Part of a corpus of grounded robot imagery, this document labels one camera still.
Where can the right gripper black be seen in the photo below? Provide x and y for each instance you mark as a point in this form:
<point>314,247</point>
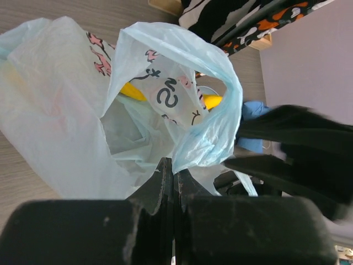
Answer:
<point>319,149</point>

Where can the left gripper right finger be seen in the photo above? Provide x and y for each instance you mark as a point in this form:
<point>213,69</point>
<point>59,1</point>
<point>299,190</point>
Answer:
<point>246,230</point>

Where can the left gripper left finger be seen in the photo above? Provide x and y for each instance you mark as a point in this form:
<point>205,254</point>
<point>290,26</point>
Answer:
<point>136,230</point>

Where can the light blue plastic bag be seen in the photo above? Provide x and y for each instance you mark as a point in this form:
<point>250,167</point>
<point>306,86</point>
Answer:
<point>62,109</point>

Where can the yellow fake banana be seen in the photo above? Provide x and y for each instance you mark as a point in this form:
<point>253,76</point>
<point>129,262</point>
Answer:
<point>211,100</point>
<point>131,91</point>

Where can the camouflage patterned fabric bag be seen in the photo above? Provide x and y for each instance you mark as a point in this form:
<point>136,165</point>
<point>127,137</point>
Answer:
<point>286,12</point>

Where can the blue round plate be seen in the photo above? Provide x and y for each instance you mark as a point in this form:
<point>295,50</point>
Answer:
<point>207,90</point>

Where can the wooden rack frame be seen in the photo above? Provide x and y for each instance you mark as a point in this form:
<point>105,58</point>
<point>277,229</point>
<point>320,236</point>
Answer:
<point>219,22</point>

